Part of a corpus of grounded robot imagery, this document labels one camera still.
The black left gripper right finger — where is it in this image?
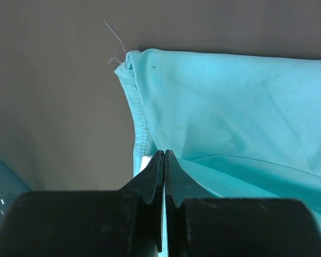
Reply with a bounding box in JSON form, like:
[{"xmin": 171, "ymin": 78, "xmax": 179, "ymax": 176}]
[{"xmin": 164, "ymin": 150, "xmax": 321, "ymax": 256}]

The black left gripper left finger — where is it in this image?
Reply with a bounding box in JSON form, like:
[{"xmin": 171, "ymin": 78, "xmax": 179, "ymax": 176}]
[{"xmin": 0, "ymin": 151, "xmax": 164, "ymax": 256}]

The translucent teal plastic basket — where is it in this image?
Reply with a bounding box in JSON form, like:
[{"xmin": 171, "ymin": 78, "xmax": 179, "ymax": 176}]
[{"xmin": 0, "ymin": 159, "xmax": 31, "ymax": 222}]

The teal green t shirt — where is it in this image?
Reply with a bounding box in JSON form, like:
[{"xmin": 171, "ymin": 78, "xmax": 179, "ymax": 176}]
[{"xmin": 113, "ymin": 48, "xmax": 321, "ymax": 257}]

